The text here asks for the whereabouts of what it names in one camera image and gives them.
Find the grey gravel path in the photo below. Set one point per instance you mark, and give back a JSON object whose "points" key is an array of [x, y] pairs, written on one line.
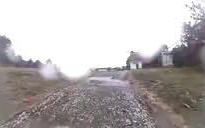
{"points": [[100, 106]]}

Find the small white shed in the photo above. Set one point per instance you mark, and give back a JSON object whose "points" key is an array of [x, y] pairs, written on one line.
{"points": [[135, 65]]}

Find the trees behind shed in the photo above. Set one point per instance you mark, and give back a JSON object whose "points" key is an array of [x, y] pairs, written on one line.
{"points": [[131, 56]]}

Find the green grass lawn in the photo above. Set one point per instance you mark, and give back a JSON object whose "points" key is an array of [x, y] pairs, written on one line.
{"points": [[170, 83]]}

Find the row of trees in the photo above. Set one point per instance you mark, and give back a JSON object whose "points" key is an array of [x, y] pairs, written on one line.
{"points": [[3, 50]]}

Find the patchy grass field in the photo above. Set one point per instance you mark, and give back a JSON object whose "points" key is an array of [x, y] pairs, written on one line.
{"points": [[10, 86]]}

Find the tall bare-branched trees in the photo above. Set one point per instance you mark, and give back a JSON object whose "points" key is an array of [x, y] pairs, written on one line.
{"points": [[193, 36]]}

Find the long white building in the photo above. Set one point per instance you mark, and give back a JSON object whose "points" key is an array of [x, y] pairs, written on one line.
{"points": [[166, 59]]}

